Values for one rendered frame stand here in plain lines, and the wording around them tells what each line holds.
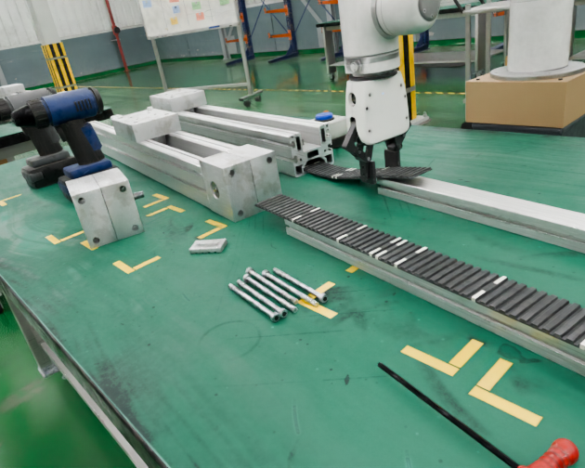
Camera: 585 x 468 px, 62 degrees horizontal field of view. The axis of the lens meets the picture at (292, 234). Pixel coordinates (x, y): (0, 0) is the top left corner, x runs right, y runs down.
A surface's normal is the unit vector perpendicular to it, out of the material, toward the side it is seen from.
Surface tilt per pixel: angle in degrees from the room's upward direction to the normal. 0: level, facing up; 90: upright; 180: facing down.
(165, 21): 90
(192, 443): 0
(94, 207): 90
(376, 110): 89
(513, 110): 90
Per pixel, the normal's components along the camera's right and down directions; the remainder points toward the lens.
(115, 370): -0.15, -0.89
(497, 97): -0.72, 0.39
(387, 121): 0.57, 0.25
